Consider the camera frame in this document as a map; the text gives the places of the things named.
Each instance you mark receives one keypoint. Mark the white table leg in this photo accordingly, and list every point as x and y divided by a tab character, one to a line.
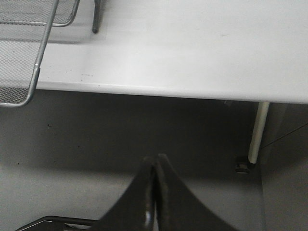
260	120

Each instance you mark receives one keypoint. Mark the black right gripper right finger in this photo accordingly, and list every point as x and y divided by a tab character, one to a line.
177	208

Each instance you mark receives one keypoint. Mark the silver mesh bottom tray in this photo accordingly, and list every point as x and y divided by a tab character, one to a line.
60	14

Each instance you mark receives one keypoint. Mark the grey metal rack frame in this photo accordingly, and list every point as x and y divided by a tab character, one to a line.
97	16

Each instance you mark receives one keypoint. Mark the silver mesh tray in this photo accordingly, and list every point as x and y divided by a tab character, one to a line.
60	14
25	27

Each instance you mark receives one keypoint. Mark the black metal stand frame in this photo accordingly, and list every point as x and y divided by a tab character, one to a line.
57	223

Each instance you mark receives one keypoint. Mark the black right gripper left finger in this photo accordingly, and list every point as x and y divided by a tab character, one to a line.
134	211

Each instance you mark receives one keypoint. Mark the black table foot caster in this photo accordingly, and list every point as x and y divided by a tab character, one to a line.
242	165

